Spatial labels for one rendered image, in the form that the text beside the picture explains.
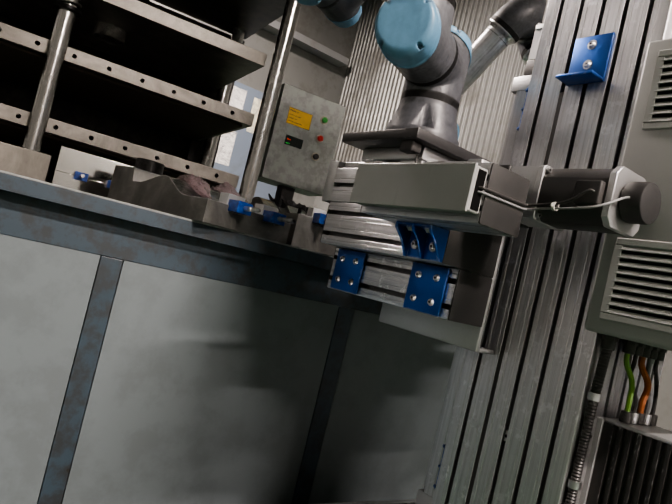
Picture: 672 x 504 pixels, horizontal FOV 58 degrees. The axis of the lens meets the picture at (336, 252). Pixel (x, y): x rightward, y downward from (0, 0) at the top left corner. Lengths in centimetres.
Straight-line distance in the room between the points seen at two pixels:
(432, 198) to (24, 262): 92
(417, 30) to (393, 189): 29
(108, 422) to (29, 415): 17
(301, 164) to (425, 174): 170
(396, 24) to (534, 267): 49
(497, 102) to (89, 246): 346
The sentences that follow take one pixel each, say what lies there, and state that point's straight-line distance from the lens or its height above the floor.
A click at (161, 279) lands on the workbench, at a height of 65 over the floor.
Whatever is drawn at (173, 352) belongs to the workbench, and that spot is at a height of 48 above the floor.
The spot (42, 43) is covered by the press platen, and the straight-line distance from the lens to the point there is 235.
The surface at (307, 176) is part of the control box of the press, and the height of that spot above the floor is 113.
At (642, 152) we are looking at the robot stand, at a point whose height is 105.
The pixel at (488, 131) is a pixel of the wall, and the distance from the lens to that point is 443.
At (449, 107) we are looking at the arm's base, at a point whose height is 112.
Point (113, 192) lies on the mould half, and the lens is 183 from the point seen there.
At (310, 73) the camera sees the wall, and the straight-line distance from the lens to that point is 578.
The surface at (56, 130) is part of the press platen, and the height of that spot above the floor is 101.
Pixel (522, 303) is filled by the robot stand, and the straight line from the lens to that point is 115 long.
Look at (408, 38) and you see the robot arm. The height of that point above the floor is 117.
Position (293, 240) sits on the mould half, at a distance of 163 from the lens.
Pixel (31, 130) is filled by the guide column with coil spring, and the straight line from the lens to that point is 226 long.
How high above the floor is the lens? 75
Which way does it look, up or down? 2 degrees up
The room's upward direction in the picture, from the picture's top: 14 degrees clockwise
